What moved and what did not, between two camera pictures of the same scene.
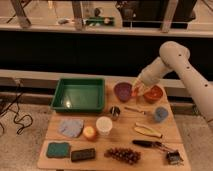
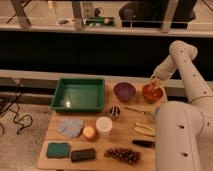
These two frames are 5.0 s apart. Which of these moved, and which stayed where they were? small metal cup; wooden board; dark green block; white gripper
Moved: white gripper
Stayed: small metal cup; wooden board; dark green block
